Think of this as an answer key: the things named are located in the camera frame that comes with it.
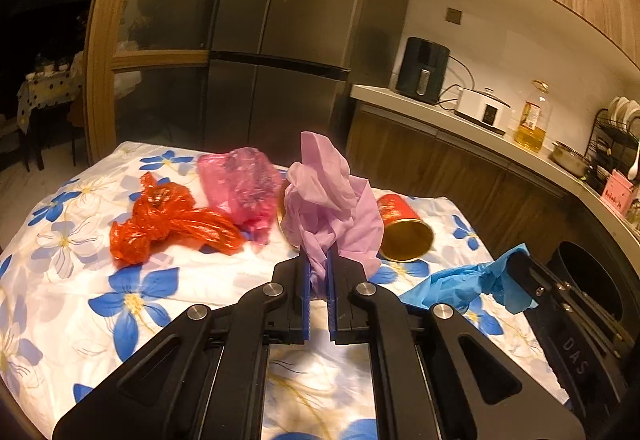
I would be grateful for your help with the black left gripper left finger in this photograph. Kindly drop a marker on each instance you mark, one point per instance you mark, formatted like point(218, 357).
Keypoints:
point(203, 375)

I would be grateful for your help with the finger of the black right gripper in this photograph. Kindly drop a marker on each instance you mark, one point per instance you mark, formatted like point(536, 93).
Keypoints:
point(534, 278)

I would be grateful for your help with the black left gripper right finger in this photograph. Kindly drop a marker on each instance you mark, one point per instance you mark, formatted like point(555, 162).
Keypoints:
point(435, 375)

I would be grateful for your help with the red paper cup gold inside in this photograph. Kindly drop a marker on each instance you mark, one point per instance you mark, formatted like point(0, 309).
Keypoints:
point(406, 237)

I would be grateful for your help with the purple glove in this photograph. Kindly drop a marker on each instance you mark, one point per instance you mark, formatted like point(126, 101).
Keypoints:
point(328, 206)

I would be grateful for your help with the black trash bin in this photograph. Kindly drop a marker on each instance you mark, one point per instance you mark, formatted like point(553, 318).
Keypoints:
point(608, 285)

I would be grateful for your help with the wooden base cabinets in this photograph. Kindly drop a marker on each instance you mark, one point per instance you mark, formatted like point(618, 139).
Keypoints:
point(506, 204)

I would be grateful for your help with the pink utensil holder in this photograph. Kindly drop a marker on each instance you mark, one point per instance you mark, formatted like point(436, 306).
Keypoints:
point(618, 193)

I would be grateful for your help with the steel pot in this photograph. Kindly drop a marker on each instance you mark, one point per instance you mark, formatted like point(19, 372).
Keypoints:
point(569, 160)

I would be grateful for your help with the white ladle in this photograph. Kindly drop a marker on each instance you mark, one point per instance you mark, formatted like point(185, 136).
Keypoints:
point(634, 168)

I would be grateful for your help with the cooking oil bottle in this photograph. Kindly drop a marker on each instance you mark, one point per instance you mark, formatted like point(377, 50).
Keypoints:
point(534, 120)

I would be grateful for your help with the black dish rack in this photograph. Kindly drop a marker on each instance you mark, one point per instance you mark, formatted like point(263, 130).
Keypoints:
point(613, 141)

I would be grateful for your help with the floral white blue tablecloth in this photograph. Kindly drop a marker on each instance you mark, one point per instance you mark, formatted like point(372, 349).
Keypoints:
point(69, 317)

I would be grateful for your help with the white rice cooker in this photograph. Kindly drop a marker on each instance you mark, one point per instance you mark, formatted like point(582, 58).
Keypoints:
point(483, 109)

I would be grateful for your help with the red mesh plastic bag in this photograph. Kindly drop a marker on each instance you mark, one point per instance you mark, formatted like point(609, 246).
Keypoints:
point(165, 209)

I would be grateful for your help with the pink plastic bag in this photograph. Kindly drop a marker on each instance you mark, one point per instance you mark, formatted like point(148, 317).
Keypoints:
point(245, 185)

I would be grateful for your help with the black air fryer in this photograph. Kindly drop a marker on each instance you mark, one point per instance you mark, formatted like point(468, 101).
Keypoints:
point(422, 70)

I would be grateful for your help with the dark steel refrigerator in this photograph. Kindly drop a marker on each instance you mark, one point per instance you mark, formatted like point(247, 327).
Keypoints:
point(279, 68)

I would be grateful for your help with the wooden glass door cabinet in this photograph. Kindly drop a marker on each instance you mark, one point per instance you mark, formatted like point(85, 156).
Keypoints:
point(146, 65)

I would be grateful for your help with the wall outlet plate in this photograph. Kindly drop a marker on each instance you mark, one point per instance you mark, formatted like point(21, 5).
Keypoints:
point(453, 16)

